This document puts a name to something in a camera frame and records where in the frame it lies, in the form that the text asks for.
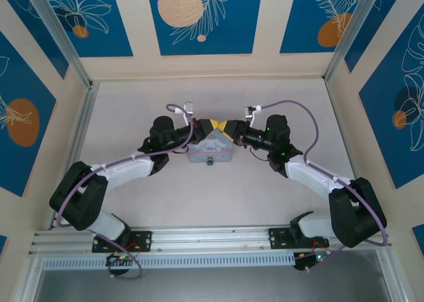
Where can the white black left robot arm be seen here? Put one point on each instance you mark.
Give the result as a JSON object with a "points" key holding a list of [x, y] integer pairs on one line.
{"points": [[79, 196]]}

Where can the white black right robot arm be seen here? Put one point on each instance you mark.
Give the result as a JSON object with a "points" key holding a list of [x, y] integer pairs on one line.
{"points": [[357, 212]]}

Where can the black control board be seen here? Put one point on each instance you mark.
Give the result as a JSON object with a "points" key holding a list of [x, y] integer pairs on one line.
{"points": [[117, 259], [308, 260]]}

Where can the grey metal sheet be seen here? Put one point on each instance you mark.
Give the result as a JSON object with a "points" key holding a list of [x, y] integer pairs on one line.
{"points": [[212, 287]]}

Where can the aluminium side rail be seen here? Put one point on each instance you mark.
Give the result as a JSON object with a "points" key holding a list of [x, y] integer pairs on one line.
{"points": [[342, 130], [74, 156]]}

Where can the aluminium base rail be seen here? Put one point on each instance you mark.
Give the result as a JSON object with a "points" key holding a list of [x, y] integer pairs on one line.
{"points": [[212, 239]]}

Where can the aluminium frame post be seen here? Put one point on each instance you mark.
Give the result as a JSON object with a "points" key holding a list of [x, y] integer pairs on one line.
{"points": [[56, 33], [357, 30]]}

